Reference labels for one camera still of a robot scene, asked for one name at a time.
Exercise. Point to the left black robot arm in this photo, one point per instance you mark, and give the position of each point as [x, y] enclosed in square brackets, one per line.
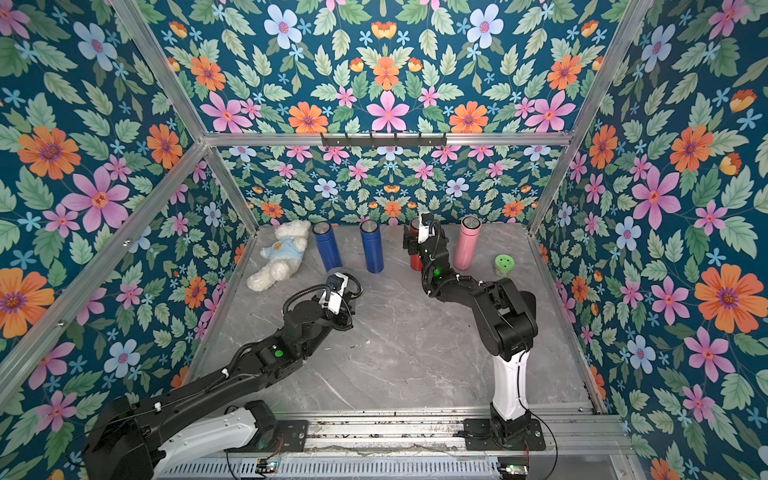
[143, 439]

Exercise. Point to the pink thermos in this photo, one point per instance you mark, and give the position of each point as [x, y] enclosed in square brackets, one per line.
[469, 234]

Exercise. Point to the black hook rail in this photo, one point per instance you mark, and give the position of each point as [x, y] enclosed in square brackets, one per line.
[370, 140]

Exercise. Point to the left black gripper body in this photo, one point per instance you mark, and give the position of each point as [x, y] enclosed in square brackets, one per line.
[340, 320]

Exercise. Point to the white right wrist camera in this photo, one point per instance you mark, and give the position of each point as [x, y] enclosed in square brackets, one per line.
[425, 222]

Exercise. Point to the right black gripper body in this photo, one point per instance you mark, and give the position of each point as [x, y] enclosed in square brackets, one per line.
[417, 241]

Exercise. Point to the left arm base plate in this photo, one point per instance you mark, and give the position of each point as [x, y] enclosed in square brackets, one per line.
[284, 436]

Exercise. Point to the green round lid container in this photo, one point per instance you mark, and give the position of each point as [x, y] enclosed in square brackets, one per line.
[504, 264]

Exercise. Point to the grey microfibre cloth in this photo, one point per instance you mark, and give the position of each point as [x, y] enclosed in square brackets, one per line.
[354, 289]

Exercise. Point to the red thermos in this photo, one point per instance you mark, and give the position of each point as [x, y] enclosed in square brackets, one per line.
[415, 260]

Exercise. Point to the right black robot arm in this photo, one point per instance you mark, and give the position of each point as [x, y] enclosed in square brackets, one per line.
[505, 318]

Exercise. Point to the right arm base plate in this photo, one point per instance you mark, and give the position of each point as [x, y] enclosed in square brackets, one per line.
[478, 436]

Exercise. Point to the blue thermos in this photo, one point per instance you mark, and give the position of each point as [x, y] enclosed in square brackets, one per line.
[372, 246]
[327, 245]

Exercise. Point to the white teddy bear toy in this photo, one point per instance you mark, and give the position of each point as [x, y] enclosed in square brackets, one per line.
[284, 256]

